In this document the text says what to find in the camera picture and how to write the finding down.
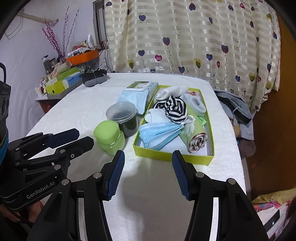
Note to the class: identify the red printed plastic bag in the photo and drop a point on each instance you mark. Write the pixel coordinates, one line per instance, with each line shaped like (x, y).
(193, 93)

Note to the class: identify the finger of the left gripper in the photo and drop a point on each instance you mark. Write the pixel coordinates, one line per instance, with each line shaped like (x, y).
(76, 148)
(39, 141)

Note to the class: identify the blue tissue pack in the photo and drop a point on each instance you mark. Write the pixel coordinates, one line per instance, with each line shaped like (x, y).
(69, 81)

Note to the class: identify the clear jar dark contents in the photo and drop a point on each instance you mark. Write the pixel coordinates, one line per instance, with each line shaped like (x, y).
(125, 114)

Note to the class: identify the heart patterned curtain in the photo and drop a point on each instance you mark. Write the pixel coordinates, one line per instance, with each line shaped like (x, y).
(234, 45)

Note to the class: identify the colourful bag on floor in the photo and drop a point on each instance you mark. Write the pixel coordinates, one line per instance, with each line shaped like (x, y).
(277, 213)

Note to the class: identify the orange basket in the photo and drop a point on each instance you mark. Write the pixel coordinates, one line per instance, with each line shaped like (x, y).
(83, 58)

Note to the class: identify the light green cloth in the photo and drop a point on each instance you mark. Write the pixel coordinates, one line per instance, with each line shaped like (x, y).
(202, 120)

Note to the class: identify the lime green shoebox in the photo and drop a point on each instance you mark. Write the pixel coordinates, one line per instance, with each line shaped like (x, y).
(55, 86)

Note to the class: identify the purple flower branches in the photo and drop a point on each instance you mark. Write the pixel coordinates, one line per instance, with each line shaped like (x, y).
(59, 39)

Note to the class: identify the light blue jacket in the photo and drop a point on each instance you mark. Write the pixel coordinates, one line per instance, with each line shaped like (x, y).
(237, 110)

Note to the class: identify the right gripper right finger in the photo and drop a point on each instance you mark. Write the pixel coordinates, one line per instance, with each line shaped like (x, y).
(237, 218)

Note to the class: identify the person's left hand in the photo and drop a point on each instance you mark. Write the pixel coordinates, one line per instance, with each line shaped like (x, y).
(30, 213)

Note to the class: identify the green plastic jar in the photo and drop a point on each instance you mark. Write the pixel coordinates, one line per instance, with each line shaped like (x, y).
(109, 137)

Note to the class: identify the light blue wipes pack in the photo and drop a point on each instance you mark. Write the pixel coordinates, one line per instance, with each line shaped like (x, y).
(139, 93)

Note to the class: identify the blue face masks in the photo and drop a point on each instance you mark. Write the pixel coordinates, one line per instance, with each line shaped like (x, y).
(155, 136)

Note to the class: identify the white cloth bundle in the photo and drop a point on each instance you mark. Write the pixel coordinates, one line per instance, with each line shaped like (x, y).
(195, 103)

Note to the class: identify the grey black pouch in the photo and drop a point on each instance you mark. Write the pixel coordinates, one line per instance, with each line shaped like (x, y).
(91, 79)

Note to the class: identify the green towel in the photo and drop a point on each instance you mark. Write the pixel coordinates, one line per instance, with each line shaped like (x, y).
(193, 133)

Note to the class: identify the striped black white sock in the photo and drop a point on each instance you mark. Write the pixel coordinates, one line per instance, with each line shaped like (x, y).
(176, 109)

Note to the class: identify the white towel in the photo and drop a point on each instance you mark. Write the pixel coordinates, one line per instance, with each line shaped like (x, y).
(176, 91)

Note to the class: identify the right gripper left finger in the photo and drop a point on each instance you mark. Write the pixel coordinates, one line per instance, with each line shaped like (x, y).
(59, 218)

